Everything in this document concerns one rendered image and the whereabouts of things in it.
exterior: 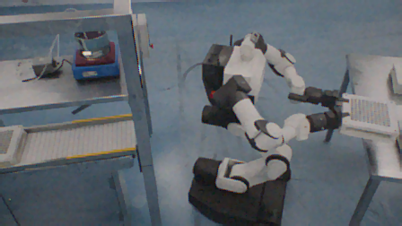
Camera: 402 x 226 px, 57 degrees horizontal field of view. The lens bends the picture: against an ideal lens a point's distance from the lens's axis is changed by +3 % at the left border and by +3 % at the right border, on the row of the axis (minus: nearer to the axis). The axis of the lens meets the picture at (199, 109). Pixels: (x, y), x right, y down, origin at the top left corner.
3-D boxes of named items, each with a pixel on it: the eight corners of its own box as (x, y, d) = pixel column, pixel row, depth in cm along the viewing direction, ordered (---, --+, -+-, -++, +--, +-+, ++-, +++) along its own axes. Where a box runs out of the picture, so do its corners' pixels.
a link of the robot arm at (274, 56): (275, 65, 225) (250, 53, 212) (290, 51, 219) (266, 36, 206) (282, 78, 218) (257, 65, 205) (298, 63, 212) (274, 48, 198)
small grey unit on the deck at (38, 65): (63, 65, 174) (58, 54, 170) (61, 73, 169) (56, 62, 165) (35, 67, 173) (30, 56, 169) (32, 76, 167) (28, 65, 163)
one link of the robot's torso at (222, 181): (214, 189, 242) (215, 177, 234) (222, 167, 257) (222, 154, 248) (245, 196, 237) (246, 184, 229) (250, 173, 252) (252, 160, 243)
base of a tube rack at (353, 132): (394, 144, 173) (396, 141, 172) (338, 134, 179) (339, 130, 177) (389, 111, 191) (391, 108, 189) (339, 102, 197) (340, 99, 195)
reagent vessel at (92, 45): (112, 41, 173) (104, 4, 161) (111, 58, 161) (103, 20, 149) (79, 45, 171) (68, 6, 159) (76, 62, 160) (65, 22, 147)
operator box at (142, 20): (149, 46, 271) (144, 13, 254) (150, 57, 258) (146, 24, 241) (141, 47, 270) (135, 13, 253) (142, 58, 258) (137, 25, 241)
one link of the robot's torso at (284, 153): (275, 178, 219) (220, 130, 207) (279, 157, 231) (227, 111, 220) (295, 169, 209) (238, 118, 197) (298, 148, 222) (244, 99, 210)
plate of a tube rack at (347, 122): (398, 136, 170) (399, 134, 169) (341, 126, 176) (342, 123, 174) (393, 104, 188) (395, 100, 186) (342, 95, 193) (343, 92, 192)
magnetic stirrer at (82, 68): (120, 53, 182) (117, 38, 176) (120, 78, 166) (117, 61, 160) (79, 57, 179) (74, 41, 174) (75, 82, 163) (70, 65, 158)
